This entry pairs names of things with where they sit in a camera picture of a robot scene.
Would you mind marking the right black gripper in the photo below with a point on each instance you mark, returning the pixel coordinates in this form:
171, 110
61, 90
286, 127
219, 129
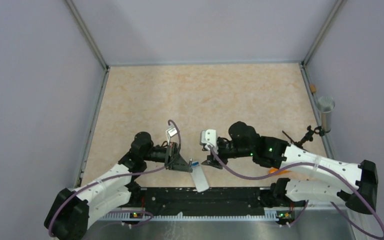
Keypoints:
214, 159

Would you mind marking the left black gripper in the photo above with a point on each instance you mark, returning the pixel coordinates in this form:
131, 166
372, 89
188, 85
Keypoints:
175, 162

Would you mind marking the white remote control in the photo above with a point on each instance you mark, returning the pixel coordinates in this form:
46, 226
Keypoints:
199, 179

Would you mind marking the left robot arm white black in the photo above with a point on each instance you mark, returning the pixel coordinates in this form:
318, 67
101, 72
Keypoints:
75, 210

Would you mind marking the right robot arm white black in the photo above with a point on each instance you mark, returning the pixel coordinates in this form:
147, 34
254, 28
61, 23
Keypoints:
354, 184

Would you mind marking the orange carrot toy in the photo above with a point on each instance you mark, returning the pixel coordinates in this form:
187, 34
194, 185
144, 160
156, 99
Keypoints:
277, 171

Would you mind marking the small cork piece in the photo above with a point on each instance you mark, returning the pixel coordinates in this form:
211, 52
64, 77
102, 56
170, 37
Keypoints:
312, 88

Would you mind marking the silver metal cylinder cup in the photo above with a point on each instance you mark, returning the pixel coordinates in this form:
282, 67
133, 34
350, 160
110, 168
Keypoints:
325, 106

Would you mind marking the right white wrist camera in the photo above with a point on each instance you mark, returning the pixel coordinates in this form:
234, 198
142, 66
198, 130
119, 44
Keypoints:
208, 140

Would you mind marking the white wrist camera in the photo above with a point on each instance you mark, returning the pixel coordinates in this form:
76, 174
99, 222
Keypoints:
208, 140
171, 132

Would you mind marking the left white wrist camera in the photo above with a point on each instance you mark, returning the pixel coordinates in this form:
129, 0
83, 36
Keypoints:
171, 132

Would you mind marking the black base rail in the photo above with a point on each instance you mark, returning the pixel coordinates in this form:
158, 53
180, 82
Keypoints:
213, 202

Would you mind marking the black clamp mount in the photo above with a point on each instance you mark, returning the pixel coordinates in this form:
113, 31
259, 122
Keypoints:
308, 137

